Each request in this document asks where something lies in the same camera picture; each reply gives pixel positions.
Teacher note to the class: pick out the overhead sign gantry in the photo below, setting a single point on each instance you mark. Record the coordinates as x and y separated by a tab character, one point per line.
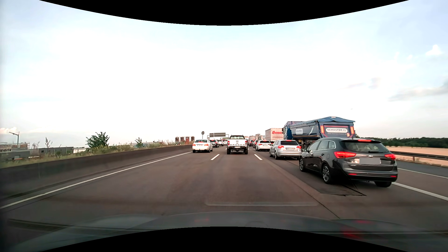
217	135

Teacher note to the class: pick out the queue of cars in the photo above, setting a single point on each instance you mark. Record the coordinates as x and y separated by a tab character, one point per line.
217	142

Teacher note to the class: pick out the white pickup truck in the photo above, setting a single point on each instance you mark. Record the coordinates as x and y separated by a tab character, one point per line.
237	143

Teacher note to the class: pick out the white saloon car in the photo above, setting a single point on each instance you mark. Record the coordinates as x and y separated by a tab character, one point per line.
202	145

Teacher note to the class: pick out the brown silo buildings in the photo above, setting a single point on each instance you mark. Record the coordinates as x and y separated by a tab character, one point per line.
184	139

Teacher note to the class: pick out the white lorry with red print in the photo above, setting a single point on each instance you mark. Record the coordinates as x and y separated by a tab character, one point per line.
274	134

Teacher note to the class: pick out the grey asphalt road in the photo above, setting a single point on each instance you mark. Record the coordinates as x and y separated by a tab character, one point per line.
196	178

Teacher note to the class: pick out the silver hatchback car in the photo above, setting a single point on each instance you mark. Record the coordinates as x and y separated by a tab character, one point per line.
286	148

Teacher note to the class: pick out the small green bush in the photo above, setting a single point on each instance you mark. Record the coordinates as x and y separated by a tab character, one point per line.
139	142

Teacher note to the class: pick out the car's own bonnet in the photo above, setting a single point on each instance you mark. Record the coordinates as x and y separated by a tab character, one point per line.
224	220

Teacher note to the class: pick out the blue tipper lorry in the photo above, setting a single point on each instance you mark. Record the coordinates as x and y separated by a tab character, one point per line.
320	130

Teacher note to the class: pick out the dark grey estate car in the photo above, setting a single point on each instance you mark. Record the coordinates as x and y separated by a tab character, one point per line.
344	159

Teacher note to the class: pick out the concrete median barrier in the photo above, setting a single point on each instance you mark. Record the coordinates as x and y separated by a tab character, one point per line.
87	161

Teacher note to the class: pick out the grass verge behind barrier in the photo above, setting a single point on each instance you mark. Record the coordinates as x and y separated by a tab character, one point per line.
70	155

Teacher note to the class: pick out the row of trees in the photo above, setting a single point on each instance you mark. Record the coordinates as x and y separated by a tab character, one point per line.
413	141

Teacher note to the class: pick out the low grey building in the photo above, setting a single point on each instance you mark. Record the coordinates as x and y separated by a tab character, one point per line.
35	151

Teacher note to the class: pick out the pale brown field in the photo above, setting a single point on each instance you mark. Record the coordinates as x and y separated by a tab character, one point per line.
420	151

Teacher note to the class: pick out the road markings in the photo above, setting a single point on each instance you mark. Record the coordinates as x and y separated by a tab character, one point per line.
418	190

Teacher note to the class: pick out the guard rail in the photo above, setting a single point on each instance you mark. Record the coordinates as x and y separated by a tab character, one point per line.
420	155

